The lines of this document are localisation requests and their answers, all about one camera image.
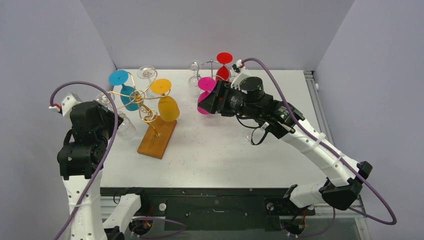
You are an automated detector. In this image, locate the clear etched goblet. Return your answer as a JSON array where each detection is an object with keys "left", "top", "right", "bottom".
[{"left": 116, "top": 111, "right": 136, "bottom": 140}]

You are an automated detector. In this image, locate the clear champagne flute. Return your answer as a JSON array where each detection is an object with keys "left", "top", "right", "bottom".
[{"left": 242, "top": 128, "right": 254, "bottom": 143}]

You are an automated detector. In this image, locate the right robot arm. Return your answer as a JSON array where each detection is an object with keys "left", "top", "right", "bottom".
[{"left": 197, "top": 76, "right": 373, "bottom": 214}]

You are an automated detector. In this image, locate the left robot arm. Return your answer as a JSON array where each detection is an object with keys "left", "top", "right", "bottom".
[{"left": 54, "top": 100, "right": 149, "bottom": 240}]

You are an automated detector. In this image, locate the clear glass on gold rack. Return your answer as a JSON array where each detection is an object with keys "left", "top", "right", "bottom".
[{"left": 94, "top": 92, "right": 115, "bottom": 108}]

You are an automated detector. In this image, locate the pink wine glass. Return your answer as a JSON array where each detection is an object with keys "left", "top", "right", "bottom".
[{"left": 197, "top": 77, "right": 217, "bottom": 103}]

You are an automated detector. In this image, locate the red wine glass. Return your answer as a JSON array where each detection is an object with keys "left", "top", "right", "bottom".
[{"left": 215, "top": 52, "right": 233, "bottom": 82}]

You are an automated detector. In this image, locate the clear glass back left silver rack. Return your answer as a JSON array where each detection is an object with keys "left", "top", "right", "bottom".
[{"left": 187, "top": 60, "right": 201, "bottom": 98}]

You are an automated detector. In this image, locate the blue wine glass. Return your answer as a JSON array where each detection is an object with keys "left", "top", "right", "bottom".
[{"left": 108, "top": 69, "right": 139, "bottom": 112}]

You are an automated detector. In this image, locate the yellow wine glass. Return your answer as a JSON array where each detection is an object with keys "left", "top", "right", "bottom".
[{"left": 150, "top": 78, "right": 180, "bottom": 122}]

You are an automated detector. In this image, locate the gold rack with wooden base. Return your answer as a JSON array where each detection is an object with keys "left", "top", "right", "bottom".
[{"left": 110, "top": 75, "right": 178, "bottom": 159}]

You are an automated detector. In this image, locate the clear glass back gold rack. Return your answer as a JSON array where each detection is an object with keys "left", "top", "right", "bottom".
[{"left": 137, "top": 65, "right": 158, "bottom": 98}]

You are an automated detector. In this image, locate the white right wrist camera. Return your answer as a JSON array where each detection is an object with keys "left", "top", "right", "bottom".
[{"left": 230, "top": 59, "right": 253, "bottom": 90}]

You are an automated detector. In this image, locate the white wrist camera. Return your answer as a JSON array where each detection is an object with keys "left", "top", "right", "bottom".
[
  {"left": 230, "top": 59, "right": 253, "bottom": 90},
  {"left": 48, "top": 92, "right": 82, "bottom": 119}
]

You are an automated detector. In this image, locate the silver wire glass rack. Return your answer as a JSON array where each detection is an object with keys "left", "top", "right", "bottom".
[{"left": 197, "top": 59, "right": 232, "bottom": 82}]

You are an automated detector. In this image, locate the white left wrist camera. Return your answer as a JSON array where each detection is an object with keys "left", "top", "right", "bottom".
[{"left": 48, "top": 92, "right": 82, "bottom": 119}]

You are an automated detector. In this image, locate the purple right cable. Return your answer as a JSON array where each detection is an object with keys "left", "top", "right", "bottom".
[{"left": 241, "top": 57, "right": 398, "bottom": 226}]

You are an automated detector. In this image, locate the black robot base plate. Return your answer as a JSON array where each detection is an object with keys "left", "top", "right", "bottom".
[{"left": 100, "top": 187, "right": 317, "bottom": 231}]

